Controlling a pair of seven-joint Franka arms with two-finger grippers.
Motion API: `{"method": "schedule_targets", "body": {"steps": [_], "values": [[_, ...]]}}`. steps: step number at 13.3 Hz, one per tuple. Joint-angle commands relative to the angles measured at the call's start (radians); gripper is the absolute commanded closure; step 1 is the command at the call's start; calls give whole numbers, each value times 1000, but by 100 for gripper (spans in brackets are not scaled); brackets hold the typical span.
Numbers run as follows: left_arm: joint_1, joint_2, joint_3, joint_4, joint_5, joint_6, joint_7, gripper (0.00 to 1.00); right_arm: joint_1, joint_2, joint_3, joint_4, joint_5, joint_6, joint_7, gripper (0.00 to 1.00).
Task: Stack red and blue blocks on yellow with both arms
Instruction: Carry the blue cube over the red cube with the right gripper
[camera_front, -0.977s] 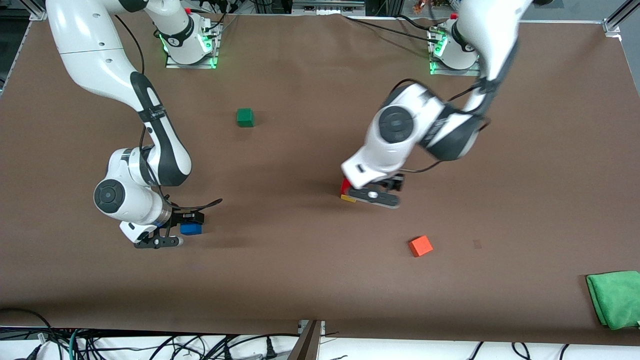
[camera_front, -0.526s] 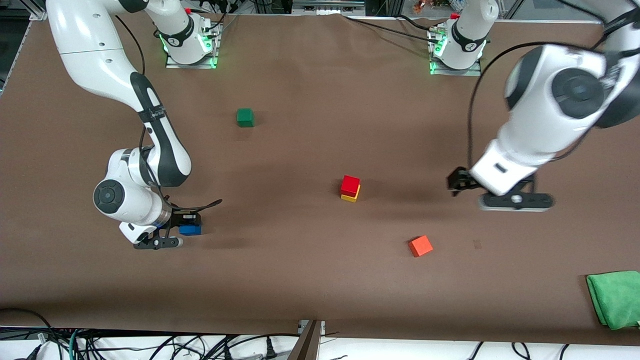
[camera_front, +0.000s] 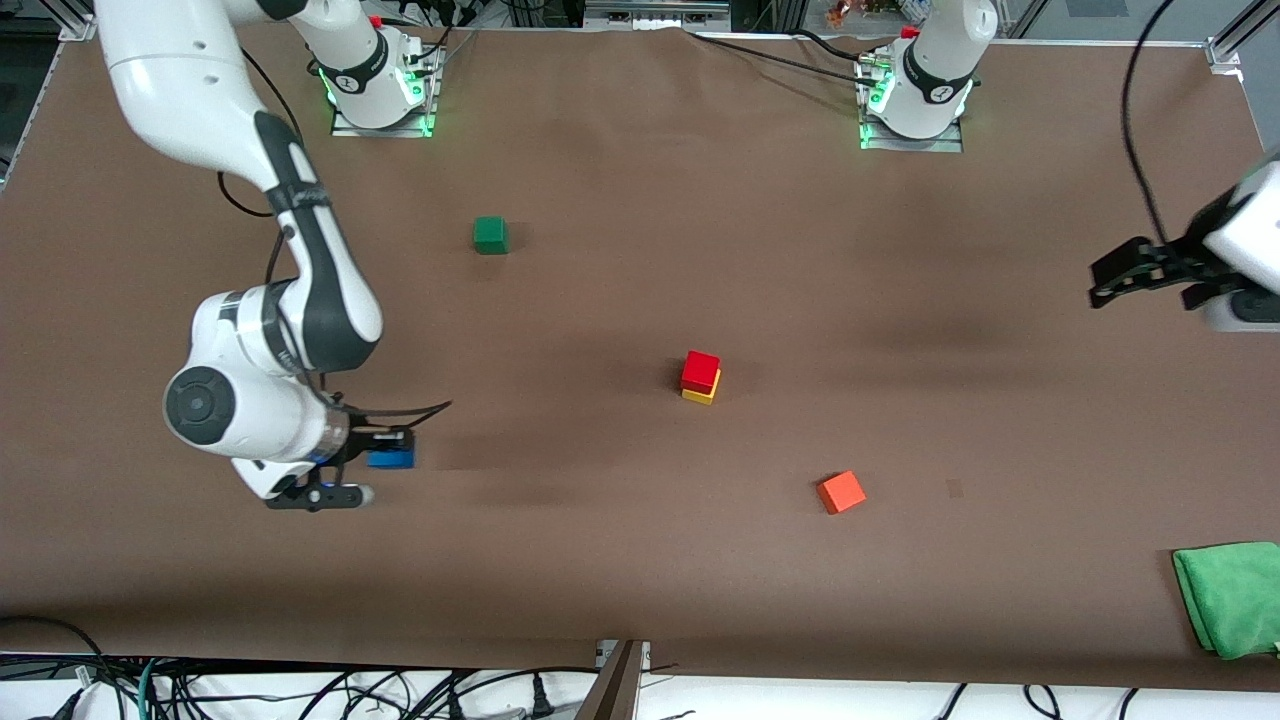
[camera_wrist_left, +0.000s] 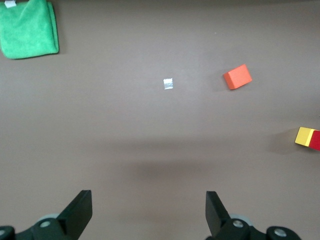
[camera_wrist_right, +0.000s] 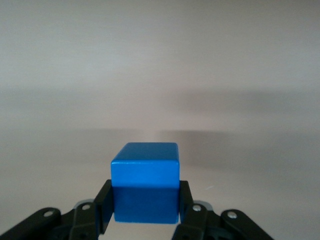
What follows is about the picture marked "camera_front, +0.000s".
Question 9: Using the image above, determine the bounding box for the orange cube block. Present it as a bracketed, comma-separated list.
[816, 470, 868, 515]

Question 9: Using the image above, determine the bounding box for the metal rail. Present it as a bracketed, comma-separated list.
[585, 0, 733, 31]

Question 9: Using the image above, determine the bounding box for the black floor cable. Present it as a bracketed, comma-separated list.
[0, 615, 109, 686]

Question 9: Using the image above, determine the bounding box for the green folded cloth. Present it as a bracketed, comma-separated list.
[1172, 542, 1280, 661]

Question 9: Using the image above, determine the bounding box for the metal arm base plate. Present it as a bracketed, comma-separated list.
[330, 45, 443, 139]
[858, 55, 966, 154]

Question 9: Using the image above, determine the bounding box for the red cube block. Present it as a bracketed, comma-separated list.
[681, 350, 722, 395]

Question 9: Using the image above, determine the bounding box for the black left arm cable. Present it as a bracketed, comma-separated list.
[1122, 0, 1181, 246]

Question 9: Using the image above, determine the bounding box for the aluminium frame profile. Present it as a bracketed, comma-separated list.
[1205, 0, 1280, 73]
[55, 0, 101, 43]

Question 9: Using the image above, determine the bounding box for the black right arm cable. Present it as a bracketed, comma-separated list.
[218, 45, 453, 433]

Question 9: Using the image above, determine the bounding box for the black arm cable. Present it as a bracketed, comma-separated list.
[1122, 0, 1181, 246]
[218, 45, 453, 433]

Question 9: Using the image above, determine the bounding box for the black base power cable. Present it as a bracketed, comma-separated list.
[685, 30, 886, 89]

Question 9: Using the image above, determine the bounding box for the metal table edge bracket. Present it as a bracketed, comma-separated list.
[575, 640, 651, 720]

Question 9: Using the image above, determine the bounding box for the brown table cover sheet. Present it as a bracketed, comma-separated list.
[0, 25, 1280, 691]

